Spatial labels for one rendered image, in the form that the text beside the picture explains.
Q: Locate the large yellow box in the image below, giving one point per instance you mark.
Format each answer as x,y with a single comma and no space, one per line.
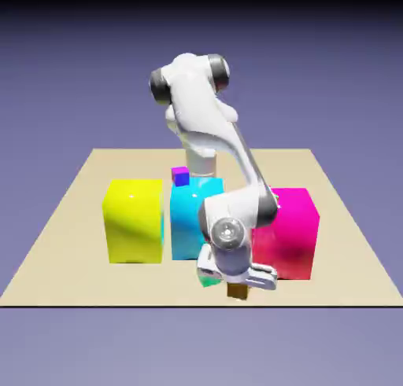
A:
133,222

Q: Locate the small orange cube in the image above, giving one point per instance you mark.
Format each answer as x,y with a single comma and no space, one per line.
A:
237,291

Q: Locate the large cyan box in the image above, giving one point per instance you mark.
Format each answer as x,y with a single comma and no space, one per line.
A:
184,222

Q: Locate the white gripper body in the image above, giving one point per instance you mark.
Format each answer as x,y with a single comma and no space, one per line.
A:
263,278

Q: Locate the small green cube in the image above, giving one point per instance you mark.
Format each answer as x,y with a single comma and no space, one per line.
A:
208,282

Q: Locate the large magenta box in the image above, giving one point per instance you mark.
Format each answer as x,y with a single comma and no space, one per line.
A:
296,235

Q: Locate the small purple cube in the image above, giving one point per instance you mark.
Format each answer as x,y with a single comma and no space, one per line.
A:
181,177

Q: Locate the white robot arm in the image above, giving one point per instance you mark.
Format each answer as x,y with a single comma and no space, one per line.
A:
201,115

